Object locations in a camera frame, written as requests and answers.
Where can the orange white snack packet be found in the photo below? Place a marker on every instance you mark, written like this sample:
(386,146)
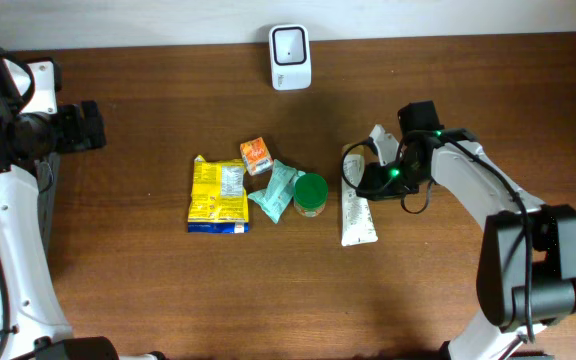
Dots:
(256,156)

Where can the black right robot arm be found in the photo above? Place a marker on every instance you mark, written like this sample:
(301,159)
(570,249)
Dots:
(526,277)

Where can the mint green tissue packet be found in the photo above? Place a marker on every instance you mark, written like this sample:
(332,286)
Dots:
(275,198)

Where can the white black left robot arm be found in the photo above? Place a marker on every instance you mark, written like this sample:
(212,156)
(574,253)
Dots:
(32,127)

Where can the white barcode scanner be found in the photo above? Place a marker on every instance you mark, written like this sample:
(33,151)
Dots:
(290,58)

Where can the grey plastic mesh basket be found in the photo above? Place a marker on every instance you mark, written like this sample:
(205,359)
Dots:
(47,172)

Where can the white cream tube gold cap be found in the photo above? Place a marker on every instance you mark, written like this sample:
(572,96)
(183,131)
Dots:
(357,223)

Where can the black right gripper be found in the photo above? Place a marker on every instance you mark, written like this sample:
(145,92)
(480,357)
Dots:
(379,185)

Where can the green lid jar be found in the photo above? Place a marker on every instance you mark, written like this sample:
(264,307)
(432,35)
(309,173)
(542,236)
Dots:
(310,194)

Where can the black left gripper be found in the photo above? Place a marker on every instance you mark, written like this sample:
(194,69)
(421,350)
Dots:
(70,119)

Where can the yellow snack packet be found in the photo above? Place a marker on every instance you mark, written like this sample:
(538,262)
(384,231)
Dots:
(219,202)

